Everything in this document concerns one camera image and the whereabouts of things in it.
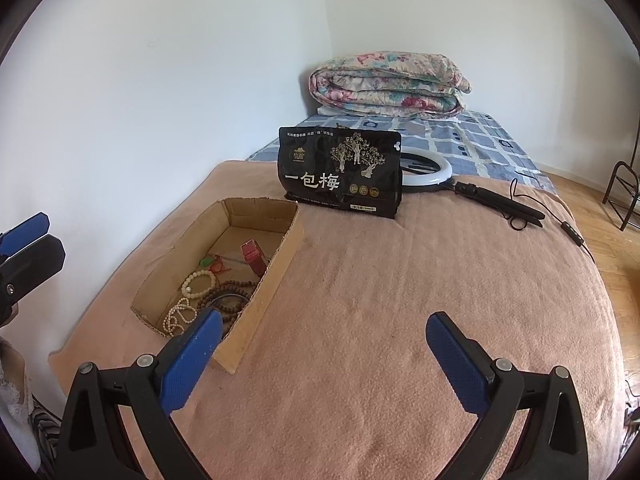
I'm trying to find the dark bangle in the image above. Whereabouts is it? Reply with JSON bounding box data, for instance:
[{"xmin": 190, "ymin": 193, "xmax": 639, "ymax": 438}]
[{"xmin": 210, "ymin": 294, "xmax": 251, "ymax": 313}]

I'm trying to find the brown wooden bead necklace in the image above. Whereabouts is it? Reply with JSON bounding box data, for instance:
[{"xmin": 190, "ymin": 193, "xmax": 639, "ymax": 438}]
[{"xmin": 197, "ymin": 280, "xmax": 258, "ymax": 338}]

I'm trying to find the ring light with black stand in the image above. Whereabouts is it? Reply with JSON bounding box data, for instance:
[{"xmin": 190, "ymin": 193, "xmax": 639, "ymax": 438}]
[{"xmin": 397, "ymin": 151, "xmax": 547, "ymax": 228}]

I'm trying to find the folded floral quilt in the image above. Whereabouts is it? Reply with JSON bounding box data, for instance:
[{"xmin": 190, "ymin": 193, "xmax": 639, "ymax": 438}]
[{"xmin": 308, "ymin": 51, "xmax": 472, "ymax": 118}]

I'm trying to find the black metal shoe rack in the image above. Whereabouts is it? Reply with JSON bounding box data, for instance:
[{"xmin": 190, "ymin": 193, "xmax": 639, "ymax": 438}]
[{"xmin": 602, "ymin": 160, "xmax": 640, "ymax": 232}]

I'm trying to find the blue checked bedsheet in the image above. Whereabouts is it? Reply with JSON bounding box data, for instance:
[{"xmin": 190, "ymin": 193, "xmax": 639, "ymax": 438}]
[{"xmin": 247, "ymin": 110, "xmax": 558, "ymax": 196}]

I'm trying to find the red tassel charm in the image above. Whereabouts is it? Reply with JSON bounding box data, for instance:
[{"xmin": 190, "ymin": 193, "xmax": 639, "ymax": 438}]
[{"xmin": 240, "ymin": 241, "xmax": 271, "ymax": 273}]

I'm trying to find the striped cloth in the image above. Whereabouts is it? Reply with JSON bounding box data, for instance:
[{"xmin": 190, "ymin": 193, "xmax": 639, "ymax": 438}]
[{"xmin": 30, "ymin": 395, "xmax": 68, "ymax": 480}]

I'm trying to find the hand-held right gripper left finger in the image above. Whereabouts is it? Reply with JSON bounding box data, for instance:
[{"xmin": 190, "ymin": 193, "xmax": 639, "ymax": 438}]
[{"xmin": 55, "ymin": 307, "xmax": 223, "ymax": 480}]

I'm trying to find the black snack bag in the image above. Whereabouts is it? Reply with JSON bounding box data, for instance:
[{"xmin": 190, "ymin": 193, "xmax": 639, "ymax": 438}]
[{"xmin": 277, "ymin": 126, "xmax": 404, "ymax": 220}]

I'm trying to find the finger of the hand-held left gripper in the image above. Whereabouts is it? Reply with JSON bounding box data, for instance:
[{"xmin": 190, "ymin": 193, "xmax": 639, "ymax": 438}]
[
  {"xmin": 0, "ymin": 235, "xmax": 67, "ymax": 306},
  {"xmin": 0, "ymin": 212, "xmax": 52, "ymax": 257}
]

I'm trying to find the person's left forearm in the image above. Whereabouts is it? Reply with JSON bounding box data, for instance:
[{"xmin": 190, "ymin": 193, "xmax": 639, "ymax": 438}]
[{"xmin": 0, "ymin": 337, "xmax": 43, "ymax": 467}]

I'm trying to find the cardboard box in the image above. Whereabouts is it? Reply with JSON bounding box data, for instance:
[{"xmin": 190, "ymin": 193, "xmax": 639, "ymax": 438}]
[{"xmin": 131, "ymin": 197, "xmax": 305, "ymax": 375}]

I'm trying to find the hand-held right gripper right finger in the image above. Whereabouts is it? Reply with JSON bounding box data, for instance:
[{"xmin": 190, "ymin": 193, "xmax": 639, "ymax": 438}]
[{"xmin": 425, "ymin": 311, "xmax": 591, "ymax": 480}]

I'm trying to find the green pendant with red string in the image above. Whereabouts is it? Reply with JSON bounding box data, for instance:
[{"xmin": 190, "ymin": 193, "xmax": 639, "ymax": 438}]
[{"xmin": 199, "ymin": 255, "xmax": 231, "ymax": 276}]

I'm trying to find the white bead bracelet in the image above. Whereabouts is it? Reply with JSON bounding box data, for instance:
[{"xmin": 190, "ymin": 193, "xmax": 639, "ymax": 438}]
[{"xmin": 181, "ymin": 269, "xmax": 217, "ymax": 297}]

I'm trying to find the white bead necklace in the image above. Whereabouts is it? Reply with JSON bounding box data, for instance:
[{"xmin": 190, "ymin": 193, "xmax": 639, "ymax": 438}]
[{"xmin": 162, "ymin": 297, "xmax": 198, "ymax": 338}]

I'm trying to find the black cable with controller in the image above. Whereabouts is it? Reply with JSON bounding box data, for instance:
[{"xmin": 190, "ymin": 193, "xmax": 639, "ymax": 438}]
[{"xmin": 507, "ymin": 177, "xmax": 596, "ymax": 263}]

